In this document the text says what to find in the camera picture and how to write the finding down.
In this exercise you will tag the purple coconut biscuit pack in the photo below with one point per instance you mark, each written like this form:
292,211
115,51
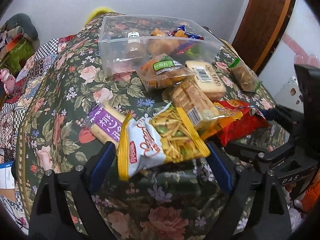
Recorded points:
105,123

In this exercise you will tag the green patterned bag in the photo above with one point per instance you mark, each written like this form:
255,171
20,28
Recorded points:
15,59

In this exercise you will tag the clear plastic storage box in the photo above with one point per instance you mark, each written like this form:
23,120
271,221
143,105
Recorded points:
154,38

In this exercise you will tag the green-edged nut snack pack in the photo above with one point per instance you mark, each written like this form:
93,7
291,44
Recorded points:
245,77

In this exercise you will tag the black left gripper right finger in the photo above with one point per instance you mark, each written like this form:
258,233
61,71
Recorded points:
269,217

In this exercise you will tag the barcode biscuit pack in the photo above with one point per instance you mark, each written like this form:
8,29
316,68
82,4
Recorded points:
207,79

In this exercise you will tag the pink plush toy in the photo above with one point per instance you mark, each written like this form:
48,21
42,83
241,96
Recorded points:
8,81

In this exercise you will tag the brown bottle with label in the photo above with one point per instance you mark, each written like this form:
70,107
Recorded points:
133,47

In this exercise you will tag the red snack bag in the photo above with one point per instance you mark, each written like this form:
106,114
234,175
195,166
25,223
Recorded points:
236,119

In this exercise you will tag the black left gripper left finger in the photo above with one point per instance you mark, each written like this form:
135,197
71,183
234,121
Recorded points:
50,216

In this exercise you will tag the patchwork quilt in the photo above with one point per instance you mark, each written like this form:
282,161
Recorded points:
27,84

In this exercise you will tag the blue snack bag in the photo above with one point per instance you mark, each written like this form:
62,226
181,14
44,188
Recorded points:
184,46

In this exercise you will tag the floral bedspread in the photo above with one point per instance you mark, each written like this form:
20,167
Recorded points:
179,202

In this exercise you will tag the yellow white chips bag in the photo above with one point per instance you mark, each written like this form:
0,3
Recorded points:
167,137

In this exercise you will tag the brown wooden door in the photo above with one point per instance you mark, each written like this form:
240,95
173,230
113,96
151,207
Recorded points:
260,31

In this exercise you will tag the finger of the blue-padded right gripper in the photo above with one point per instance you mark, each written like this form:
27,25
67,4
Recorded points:
292,121
259,157

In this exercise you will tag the green label bread pack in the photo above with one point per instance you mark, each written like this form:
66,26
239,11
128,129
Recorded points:
161,72

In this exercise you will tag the tan cake pack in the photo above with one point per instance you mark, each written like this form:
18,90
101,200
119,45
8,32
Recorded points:
198,107

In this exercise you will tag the grey cushion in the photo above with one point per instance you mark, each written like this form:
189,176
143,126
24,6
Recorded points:
24,25

